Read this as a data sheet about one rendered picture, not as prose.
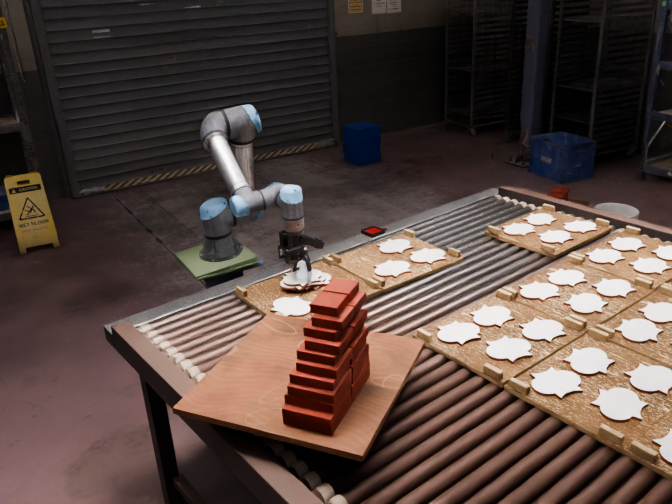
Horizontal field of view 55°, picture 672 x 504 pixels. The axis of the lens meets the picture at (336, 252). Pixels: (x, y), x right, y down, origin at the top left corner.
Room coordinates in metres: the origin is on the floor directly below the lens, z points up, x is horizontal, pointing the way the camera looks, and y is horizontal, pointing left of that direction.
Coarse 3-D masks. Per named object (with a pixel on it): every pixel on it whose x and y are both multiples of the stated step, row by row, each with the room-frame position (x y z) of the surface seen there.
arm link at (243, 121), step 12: (228, 108) 2.50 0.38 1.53; (240, 108) 2.50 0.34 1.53; (252, 108) 2.51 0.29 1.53; (228, 120) 2.45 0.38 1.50; (240, 120) 2.46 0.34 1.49; (252, 120) 2.48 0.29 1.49; (228, 132) 2.44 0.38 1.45; (240, 132) 2.47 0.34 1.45; (252, 132) 2.50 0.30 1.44; (240, 144) 2.49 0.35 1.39; (252, 144) 2.54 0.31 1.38; (240, 156) 2.52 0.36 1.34; (252, 156) 2.55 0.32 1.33; (252, 168) 2.56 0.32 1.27; (252, 180) 2.58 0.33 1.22; (252, 216) 2.60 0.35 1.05
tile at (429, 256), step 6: (414, 252) 2.39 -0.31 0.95; (420, 252) 2.38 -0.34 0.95; (426, 252) 2.38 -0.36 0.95; (432, 252) 2.38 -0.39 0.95; (438, 252) 2.37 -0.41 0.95; (444, 252) 2.37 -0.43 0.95; (414, 258) 2.33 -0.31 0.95; (420, 258) 2.33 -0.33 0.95; (426, 258) 2.32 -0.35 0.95; (432, 258) 2.32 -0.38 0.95; (438, 258) 2.32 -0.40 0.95; (444, 258) 2.32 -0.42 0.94
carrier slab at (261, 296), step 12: (312, 264) 2.34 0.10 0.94; (324, 264) 2.33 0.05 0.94; (336, 276) 2.22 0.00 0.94; (348, 276) 2.22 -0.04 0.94; (252, 288) 2.15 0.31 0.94; (264, 288) 2.15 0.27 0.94; (276, 288) 2.15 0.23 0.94; (360, 288) 2.11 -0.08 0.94; (372, 288) 2.11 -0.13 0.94; (252, 300) 2.06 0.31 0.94; (264, 300) 2.06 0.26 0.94; (312, 300) 2.04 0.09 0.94; (264, 312) 1.97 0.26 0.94
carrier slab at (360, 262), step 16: (384, 240) 2.55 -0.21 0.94; (416, 240) 2.53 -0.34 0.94; (352, 256) 2.40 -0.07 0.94; (368, 256) 2.39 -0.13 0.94; (384, 256) 2.38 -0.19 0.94; (400, 256) 2.38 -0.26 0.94; (448, 256) 2.35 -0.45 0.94; (352, 272) 2.25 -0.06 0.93; (368, 272) 2.24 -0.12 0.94; (416, 272) 2.22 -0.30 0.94; (432, 272) 2.24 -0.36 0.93; (384, 288) 2.10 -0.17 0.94
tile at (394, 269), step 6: (384, 264) 2.29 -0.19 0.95; (390, 264) 2.28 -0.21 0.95; (396, 264) 2.28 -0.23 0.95; (402, 264) 2.28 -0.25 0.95; (408, 264) 2.28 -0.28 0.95; (378, 270) 2.24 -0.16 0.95; (384, 270) 2.23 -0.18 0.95; (390, 270) 2.23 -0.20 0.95; (396, 270) 2.23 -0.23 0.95; (402, 270) 2.22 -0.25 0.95; (408, 270) 2.22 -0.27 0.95; (384, 276) 2.19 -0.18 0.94; (390, 276) 2.20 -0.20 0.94; (396, 276) 2.18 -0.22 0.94
